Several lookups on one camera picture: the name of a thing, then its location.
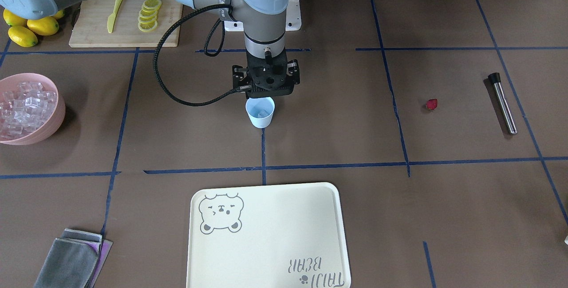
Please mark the grey folded cloth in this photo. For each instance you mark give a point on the grey folded cloth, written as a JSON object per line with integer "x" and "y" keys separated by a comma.
{"x": 75, "y": 260}

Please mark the clear ice cube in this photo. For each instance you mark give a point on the clear ice cube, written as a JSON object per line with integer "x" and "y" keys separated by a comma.
{"x": 262, "y": 114}

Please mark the cream bear tray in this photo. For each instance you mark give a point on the cream bear tray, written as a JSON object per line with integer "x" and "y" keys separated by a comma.
{"x": 267, "y": 236}

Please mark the light blue cup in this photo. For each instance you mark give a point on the light blue cup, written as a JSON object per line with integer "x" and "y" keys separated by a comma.
{"x": 252, "y": 106}

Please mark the pink bowl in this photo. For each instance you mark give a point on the pink bowl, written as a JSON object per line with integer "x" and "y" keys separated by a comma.
{"x": 55, "y": 119}

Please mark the lemon slices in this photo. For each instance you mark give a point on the lemon slices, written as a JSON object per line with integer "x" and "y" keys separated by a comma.
{"x": 148, "y": 15}

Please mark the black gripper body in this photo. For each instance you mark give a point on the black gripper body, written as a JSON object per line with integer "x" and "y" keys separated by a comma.
{"x": 238, "y": 77}

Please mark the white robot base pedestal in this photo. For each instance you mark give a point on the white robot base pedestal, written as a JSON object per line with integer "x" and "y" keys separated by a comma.
{"x": 293, "y": 19}

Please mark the pile of clear ice cubes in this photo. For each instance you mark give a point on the pile of clear ice cubes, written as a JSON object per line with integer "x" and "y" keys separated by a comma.
{"x": 25, "y": 109}

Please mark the steel muddler with black tip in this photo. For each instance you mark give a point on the steel muddler with black tip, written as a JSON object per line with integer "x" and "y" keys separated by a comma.
{"x": 495, "y": 81}

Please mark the yellow plastic knife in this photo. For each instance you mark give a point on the yellow plastic knife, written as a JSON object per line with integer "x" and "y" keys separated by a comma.
{"x": 110, "y": 24}

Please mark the red strawberry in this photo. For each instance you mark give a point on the red strawberry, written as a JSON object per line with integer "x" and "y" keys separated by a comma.
{"x": 431, "y": 104}

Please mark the wooden cutting board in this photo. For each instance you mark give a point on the wooden cutting board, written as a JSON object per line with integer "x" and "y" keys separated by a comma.
{"x": 90, "y": 29}

